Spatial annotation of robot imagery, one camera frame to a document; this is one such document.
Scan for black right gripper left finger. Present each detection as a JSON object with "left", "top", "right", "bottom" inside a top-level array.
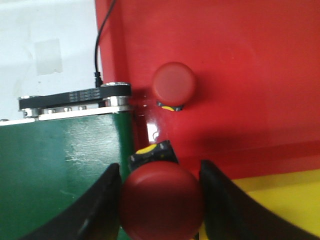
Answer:
[{"left": 21, "top": 163, "right": 122, "bottom": 240}]

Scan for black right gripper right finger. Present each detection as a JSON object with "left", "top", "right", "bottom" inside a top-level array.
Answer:
[{"left": 199, "top": 159, "right": 319, "bottom": 240}]

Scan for red mushroom push button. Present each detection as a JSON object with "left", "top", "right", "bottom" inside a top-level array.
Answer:
[
  {"left": 119, "top": 140, "right": 205, "bottom": 240},
  {"left": 151, "top": 62, "right": 197, "bottom": 112}
]

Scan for yellow plastic tray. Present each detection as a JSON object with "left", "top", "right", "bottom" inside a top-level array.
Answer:
[{"left": 199, "top": 170, "right": 320, "bottom": 240}]

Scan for green conveyor belt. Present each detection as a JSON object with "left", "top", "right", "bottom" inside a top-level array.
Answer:
[{"left": 0, "top": 112, "right": 134, "bottom": 240}]

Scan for red plastic tray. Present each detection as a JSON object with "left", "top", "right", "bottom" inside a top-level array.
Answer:
[{"left": 100, "top": 0, "right": 320, "bottom": 179}]

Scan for conveyor end roller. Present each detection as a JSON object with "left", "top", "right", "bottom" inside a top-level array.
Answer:
[{"left": 98, "top": 81, "right": 132, "bottom": 108}]

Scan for black timing belt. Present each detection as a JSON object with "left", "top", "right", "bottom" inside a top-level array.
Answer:
[{"left": 18, "top": 82, "right": 132, "bottom": 110}]

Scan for red black wire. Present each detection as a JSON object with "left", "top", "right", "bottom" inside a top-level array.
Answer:
[{"left": 93, "top": 0, "right": 118, "bottom": 88}]

